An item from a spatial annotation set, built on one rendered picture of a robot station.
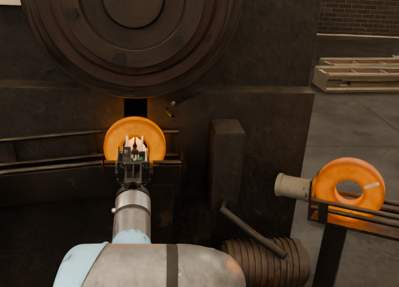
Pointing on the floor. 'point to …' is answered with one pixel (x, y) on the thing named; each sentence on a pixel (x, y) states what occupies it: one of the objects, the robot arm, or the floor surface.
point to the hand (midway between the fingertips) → (135, 143)
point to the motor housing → (270, 262)
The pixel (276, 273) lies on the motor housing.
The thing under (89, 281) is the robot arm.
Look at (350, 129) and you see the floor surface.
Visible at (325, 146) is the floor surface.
